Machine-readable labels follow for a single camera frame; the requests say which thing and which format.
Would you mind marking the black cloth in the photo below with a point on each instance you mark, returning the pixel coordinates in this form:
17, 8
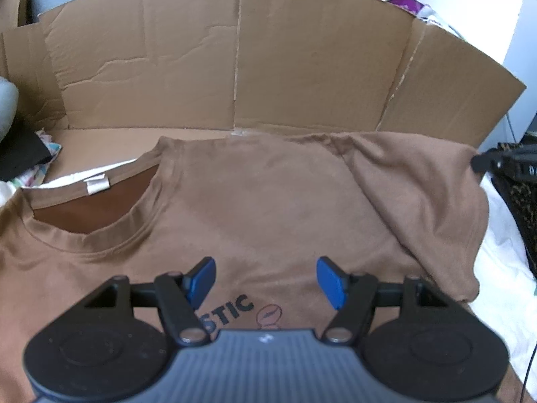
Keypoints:
25, 151

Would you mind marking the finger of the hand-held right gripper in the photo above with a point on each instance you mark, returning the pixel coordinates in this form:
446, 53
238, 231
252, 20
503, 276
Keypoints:
503, 161

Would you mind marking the cream bear print bed sheet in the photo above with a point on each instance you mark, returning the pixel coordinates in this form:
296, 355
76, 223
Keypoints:
503, 268

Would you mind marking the brown t-shirt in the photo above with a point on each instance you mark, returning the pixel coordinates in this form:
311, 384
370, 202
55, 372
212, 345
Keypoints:
251, 201

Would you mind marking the flattened cardboard sheet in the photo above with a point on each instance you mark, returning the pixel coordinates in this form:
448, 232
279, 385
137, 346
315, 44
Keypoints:
293, 50

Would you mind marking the pastel patterned cloth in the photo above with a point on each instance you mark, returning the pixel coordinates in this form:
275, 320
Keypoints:
46, 163

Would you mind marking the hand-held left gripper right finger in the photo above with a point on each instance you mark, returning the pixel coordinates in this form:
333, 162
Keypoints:
331, 281

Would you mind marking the grey neck pillow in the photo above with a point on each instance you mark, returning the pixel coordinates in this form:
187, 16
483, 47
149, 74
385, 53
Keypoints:
7, 105

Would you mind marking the black leopard print bag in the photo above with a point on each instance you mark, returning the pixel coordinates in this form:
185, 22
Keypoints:
522, 205

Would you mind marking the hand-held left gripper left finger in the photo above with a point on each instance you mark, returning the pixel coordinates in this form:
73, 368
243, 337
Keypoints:
203, 279

